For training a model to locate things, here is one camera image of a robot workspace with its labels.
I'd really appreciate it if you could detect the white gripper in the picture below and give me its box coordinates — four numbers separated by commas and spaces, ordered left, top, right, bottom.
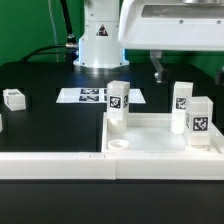
118, 0, 224, 83

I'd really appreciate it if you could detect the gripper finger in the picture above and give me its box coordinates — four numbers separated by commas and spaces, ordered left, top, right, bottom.
215, 66, 224, 85

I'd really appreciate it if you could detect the white square table top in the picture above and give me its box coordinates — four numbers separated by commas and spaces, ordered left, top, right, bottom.
101, 113, 224, 154

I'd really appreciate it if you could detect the fiducial marker sheet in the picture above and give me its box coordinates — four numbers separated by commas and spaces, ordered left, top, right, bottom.
56, 88, 145, 104

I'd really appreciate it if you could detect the white front fence bar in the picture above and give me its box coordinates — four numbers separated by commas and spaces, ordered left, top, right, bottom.
0, 153, 224, 180

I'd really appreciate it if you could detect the black vertical cable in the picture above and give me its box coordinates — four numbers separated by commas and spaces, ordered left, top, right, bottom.
59, 0, 76, 45

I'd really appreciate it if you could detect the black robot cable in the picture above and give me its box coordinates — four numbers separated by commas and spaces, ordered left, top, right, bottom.
19, 42, 80, 64

